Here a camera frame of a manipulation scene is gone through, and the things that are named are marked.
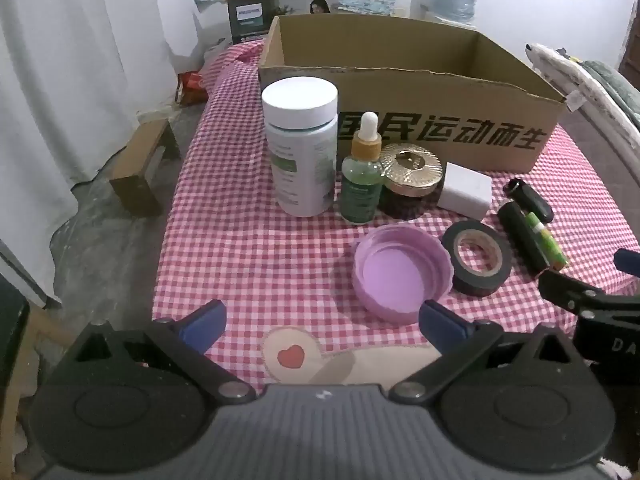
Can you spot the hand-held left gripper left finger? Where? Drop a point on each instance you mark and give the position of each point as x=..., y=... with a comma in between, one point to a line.
x=205, y=321

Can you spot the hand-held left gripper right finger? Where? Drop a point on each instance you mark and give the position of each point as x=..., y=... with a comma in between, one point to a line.
x=440, y=321

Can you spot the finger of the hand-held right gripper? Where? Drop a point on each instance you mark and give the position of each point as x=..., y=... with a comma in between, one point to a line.
x=629, y=261
x=565, y=290

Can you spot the green glue stick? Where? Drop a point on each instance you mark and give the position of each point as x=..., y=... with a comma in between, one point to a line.
x=547, y=242

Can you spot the purple plastic lid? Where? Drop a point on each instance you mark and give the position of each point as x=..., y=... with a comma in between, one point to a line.
x=395, y=280

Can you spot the black cylinder tube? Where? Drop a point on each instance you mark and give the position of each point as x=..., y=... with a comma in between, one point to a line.
x=520, y=230

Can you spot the gold lidded glass jar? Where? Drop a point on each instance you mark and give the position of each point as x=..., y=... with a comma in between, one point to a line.
x=410, y=165

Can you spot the brown cardboard box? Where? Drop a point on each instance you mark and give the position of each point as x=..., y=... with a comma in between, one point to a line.
x=380, y=92

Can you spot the black tape roll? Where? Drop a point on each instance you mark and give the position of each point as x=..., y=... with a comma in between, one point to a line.
x=470, y=285

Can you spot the white rectangular block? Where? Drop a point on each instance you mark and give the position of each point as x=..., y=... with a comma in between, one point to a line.
x=465, y=192

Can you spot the green dropper bottle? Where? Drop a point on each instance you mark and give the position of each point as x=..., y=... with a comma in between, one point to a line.
x=361, y=185

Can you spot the wooden stool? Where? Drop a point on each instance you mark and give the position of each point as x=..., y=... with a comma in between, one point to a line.
x=135, y=175

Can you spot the grey green blanket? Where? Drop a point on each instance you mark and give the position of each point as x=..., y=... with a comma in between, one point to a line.
x=617, y=85

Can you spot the white capped supplement bottle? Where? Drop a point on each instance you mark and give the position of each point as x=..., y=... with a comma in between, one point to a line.
x=300, y=160

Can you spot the bed with blankets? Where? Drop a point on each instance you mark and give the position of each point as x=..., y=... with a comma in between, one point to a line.
x=575, y=80

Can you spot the black board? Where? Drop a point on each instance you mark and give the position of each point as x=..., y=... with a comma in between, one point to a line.
x=12, y=340

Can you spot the red snack packet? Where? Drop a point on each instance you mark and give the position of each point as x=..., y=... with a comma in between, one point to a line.
x=191, y=88

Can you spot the white curtain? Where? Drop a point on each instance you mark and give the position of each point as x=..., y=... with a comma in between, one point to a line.
x=75, y=85

